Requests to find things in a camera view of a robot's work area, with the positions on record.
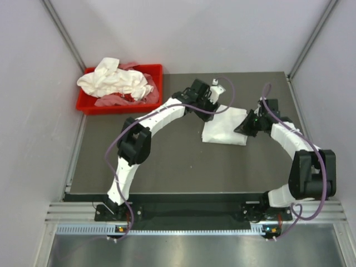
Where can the white t shirt in bin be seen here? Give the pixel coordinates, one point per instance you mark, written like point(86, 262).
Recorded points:
point(107, 78)

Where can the pink t shirt in bin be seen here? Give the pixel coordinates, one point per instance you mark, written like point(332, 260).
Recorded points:
point(130, 87)

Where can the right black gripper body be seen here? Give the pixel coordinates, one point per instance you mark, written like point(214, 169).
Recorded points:
point(253, 124)

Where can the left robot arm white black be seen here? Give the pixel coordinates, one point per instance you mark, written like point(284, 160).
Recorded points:
point(134, 141)

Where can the grey slotted cable duct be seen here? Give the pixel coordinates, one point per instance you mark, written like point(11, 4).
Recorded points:
point(118, 230)

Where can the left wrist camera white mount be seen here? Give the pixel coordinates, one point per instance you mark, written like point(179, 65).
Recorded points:
point(215, 91)

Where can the corner aluminium post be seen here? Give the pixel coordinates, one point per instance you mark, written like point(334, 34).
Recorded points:
point(322, 21)
point(56, 20)

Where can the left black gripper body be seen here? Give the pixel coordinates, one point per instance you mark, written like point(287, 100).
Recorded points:
point(206, 105)

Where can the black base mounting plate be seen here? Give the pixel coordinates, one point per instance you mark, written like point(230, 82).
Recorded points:
point(238, 211)

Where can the red plastic bin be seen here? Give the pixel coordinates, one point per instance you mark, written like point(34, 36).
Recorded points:
point(86, 103)

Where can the right corner aluminium post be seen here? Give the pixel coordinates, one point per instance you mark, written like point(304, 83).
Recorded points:
point(322, 21)

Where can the left corner aluminium post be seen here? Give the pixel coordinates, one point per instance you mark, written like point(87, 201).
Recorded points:
point(56, 20)

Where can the white t shirt with print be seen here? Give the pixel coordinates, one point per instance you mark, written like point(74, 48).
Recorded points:
point(220, 130)

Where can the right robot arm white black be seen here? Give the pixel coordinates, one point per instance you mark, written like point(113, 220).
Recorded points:
point(313, 173)

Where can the aluminium extrusion rail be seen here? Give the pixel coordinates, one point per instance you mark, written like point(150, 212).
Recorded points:
point(70, 212)

